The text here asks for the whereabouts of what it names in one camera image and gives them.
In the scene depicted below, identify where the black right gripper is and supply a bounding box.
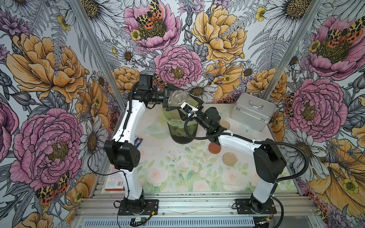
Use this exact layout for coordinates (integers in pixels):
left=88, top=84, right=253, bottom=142
left=176, top=95, right=212, bottom=131

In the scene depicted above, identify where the glass jar orange lid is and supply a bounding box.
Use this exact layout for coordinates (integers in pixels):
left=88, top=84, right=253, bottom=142
left=170, top=90, right=189, bottom=106

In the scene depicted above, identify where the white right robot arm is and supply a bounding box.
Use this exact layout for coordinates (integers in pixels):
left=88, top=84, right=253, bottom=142
left=184, top=107, right=286, bottom=214

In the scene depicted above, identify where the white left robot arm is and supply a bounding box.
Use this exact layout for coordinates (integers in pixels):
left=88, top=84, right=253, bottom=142
left=104, top=74, right=180, bottom=216

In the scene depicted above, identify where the green plastic bin liner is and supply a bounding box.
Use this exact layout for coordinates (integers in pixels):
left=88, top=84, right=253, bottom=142
left=163, top=96, right=203, bottom=127

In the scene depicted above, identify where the silver metal case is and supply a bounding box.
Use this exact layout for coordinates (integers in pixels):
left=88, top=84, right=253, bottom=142
left=231, top=93, right=275, bottom=132

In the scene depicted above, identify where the blue snack packet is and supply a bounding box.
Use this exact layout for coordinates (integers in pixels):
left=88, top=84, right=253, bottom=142
left=134, top=137, right=143, bottom=148

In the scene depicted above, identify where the pink red packet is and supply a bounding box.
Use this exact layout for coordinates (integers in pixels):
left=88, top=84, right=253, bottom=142
left=104, top=166, right=125, bottom=191

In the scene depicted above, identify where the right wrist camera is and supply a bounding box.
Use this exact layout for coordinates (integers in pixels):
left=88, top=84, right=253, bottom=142
left=180, top=101, right=203, bottom=115

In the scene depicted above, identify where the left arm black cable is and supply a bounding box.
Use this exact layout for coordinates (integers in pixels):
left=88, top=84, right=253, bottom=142
left=86, top=81, right=156, bottom=176

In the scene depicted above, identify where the aluminium frame post left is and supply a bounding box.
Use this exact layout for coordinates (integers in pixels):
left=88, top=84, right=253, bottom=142
left=70, top=1, right=126, bottom=111

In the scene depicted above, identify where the aluminium frame post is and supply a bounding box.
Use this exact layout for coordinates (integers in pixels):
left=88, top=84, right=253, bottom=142
left=261, top=0, right=323, bottom=100
left=70, top=1, right=126, bottom=111

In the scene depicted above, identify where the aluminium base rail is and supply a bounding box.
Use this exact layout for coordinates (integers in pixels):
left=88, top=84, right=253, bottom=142
left=73, top=191, right=325, bottom=228

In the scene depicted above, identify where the aluminium frame post right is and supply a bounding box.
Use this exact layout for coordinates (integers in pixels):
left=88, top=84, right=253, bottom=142
left=261, top=0, right=323, bottom=100

